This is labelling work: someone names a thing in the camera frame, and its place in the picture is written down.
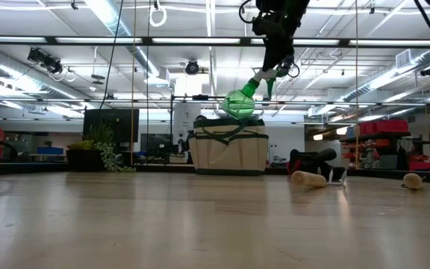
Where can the white pillar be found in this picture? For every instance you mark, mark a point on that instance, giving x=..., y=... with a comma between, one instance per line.
x=181, y=119

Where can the blue box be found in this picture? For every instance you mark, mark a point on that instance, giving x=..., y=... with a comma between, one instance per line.
x=50, y=150

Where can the potted succulent plant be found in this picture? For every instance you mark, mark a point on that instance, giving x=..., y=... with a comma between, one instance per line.
x=88, y=158

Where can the black overhead beam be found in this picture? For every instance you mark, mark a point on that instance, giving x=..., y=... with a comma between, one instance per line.
x=146, y=40

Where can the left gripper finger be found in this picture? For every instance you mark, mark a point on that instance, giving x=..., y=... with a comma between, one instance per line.
x=285, y=50
x=271, y=54

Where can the black monitor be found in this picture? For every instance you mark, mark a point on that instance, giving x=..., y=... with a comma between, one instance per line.
x=110, y=125

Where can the red storage bin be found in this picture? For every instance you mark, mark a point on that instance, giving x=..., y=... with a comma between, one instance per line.
x=386, y=126
x=422, y=166

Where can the black metal table frame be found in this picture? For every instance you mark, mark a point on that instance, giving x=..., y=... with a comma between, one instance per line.
x=155, y=168

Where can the black ceiling camera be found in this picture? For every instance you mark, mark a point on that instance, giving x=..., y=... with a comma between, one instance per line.
x=45, y=60
x=429, y=71
x=192, y=68
x=286, y=68

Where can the red and black gardening gloves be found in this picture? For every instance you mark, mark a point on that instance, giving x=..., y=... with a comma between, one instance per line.
x=312, y=157

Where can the green spray bottle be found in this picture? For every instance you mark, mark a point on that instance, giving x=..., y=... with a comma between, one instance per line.
x=237, y=104

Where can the dark storage shelf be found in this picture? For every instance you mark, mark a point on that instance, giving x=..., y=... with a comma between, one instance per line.
x=375, y=134

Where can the beige canvas gardening bag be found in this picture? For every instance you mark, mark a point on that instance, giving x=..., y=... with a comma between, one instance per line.
x=230, y=149

